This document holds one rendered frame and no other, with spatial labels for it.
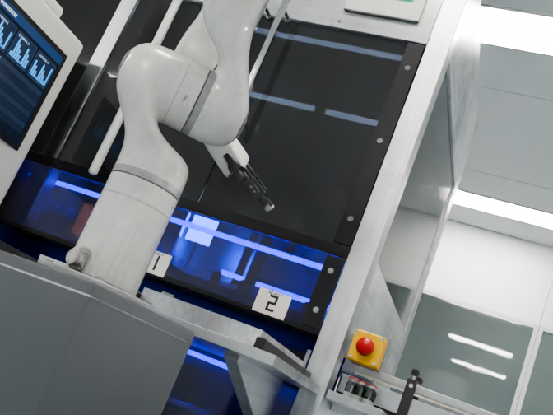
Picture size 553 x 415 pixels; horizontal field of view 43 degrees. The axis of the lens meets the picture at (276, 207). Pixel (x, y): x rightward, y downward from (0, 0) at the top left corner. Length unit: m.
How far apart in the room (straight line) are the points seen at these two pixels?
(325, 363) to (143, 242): 0.66
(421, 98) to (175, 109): 0.83
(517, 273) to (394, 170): 4.76
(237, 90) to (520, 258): 5.46
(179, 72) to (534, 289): 5.47
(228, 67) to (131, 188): 0.26
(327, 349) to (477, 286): 4.83
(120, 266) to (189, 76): 0.33
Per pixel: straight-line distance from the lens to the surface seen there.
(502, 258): 6.48
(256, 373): 1.45
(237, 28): 1.19
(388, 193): 1.72
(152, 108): 1.17
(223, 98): 1.18
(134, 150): 1.15
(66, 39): 2.11
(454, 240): 6.53
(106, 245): 1.11
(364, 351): 1.59
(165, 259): 1.81
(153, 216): 1.12
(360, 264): 1.67
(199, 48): 1.35
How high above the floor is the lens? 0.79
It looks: 15 degrees up
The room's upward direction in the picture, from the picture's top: 22 degrees clockwise
